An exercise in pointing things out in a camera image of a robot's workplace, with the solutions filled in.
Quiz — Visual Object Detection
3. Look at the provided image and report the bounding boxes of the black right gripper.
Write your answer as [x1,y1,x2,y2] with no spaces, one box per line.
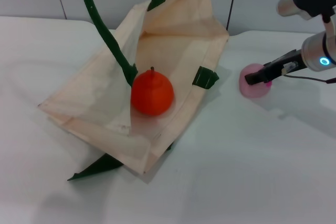
[245,49,305,86]

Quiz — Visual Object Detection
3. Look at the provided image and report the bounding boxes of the pink peach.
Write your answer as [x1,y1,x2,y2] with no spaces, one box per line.
[238,63,274,99]

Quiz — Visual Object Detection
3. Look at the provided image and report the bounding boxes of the orange fruit with stem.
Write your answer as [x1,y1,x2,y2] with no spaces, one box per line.
[130,66,175,116]

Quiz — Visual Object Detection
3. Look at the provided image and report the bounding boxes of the cream canvas handbag green handles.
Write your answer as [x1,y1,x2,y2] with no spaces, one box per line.
[38,0,230,182]

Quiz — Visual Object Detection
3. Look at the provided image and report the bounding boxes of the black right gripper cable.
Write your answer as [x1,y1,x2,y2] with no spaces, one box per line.
[283,73,336,85]

